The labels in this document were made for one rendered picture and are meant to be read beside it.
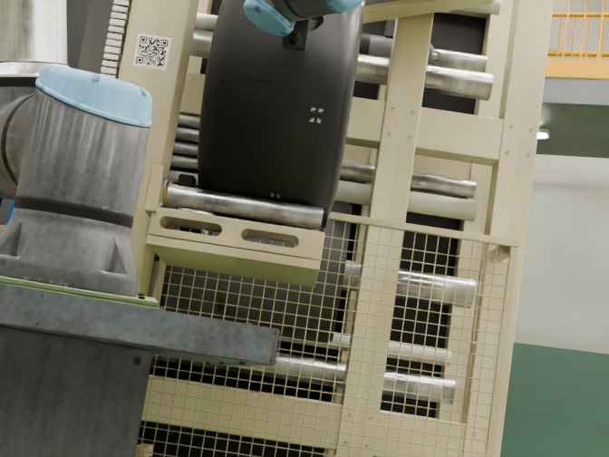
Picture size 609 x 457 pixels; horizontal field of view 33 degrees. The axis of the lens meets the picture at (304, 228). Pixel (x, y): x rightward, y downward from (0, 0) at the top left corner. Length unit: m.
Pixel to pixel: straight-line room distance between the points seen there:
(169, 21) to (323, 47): 0.41
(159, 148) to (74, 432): 1.14
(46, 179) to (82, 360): 0.23
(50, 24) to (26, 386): 0.52
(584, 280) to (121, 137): 10.19
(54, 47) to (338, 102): 0.77
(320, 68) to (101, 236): 0.90
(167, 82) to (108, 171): 1.03
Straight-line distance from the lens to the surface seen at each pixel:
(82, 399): 1.21
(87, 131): 1.27
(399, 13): 2.82
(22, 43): 1.46
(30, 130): 1.32
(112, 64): 2.33
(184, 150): 2.66
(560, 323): 11.29
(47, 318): 1.09
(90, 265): 1.25
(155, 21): 2.34
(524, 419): 11.26
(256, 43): 2.09
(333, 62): 2.08
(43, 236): 1.26
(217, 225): 2.12
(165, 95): 2.28
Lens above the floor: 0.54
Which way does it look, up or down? 9 degrees up
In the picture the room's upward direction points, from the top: 9 degrees clockwise
